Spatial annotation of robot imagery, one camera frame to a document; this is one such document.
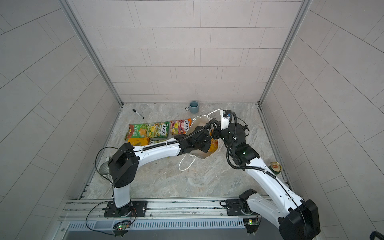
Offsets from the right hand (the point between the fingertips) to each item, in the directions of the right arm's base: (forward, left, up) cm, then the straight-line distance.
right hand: (211, 121), depth 74 cm
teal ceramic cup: (+30, +8, -19) cm, 36 cm away
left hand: (-2, -2, -15) cm, 16 cm away
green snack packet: (+13, +33, -22) cm, 42 cm away
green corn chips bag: (+13, +47, -21) cm, 53 cm away
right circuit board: (-40, -16, -29) cm, 52 cm away
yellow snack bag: (+4, +44, -21) cm, 49 cm away
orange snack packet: (-6, -1, -13) cm, 15 cm away
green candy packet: (+4, +35, -21) cm, 42 cm away
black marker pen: (+33, +54, -22) cm, 67 cm away
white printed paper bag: (+23, +7, -29) cm, 37 cm away
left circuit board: (-38, +43, -22) cm, 61 cm away
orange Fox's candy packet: (+14, +18, -21) cm, 32 cm away
